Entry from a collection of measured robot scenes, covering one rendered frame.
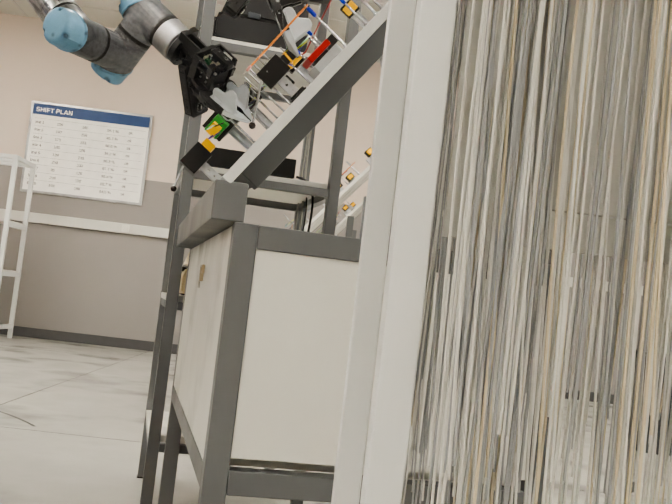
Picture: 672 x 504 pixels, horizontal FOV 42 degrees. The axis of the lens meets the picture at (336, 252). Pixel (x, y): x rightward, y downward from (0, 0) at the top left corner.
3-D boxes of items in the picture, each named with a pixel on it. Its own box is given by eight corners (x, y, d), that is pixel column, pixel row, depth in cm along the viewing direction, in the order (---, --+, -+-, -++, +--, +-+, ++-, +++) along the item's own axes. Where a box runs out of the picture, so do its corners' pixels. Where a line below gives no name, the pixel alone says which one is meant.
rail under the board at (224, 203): (210, 218, 142) (215, 178, 143) (176, 246, 257) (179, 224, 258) (244, 222, 144) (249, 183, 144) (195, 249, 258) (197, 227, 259)
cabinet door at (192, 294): (183, 413, 198) (205, 240, 201) (172, 385, 252) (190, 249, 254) (192, 414, 199) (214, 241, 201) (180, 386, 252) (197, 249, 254)
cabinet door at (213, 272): (198, 461, 145) (228, 224, 147) (180, 413, 198) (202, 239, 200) (214, 462, 145) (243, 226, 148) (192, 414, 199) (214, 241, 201)
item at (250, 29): (211, 39, 273) (219, -22, 275) (203, 57, 296) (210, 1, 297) (306, 56, 281) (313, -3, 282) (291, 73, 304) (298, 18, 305)
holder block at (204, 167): (192, 211, 203) (160, 181, 202) (228, 173, 206) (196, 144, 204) (193, 209, 199) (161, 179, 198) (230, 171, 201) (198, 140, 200)
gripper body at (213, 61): (213, 73, 168) (172, 33, 171) (202, 105, 174) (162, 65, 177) (241, 61, 173) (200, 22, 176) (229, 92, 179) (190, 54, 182)
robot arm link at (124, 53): (69, 53, 178) (101, 10, 175) (107, 69, 188) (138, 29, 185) (89, 77, 175) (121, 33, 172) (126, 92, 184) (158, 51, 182)
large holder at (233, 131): (272, 128, 256) (236, 93, 254) (255, 146, 241) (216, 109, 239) (258, 143, 259) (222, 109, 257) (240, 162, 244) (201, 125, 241)
